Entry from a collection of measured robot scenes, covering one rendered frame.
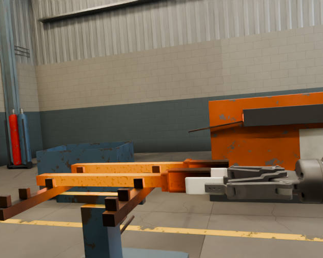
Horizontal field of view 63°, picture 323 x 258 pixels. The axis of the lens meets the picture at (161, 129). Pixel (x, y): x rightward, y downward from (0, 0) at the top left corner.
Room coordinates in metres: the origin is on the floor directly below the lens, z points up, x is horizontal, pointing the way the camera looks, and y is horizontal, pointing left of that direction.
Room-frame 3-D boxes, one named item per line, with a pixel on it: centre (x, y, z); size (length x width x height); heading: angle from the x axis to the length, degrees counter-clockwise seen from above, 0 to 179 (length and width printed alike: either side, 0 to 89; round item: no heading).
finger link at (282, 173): (0.45, -0.16, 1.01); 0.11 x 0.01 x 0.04; 94
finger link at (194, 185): (0.47, -0.07, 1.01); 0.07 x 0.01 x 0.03; 73
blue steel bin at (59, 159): (4.06, 1.15, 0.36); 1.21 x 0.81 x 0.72; 80
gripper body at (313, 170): (0.46, -0.23, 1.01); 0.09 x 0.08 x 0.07; 73
